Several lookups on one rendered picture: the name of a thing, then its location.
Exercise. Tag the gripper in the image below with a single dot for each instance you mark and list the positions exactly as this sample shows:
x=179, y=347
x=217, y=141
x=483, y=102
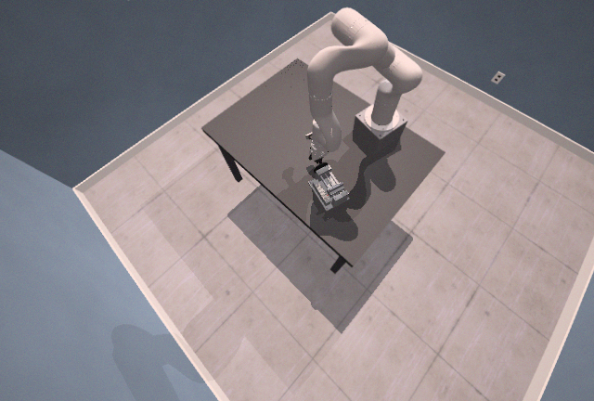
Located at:
x=316, y=154

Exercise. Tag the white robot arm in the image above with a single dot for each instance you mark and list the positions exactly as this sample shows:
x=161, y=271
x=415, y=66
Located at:
x=368, y=48

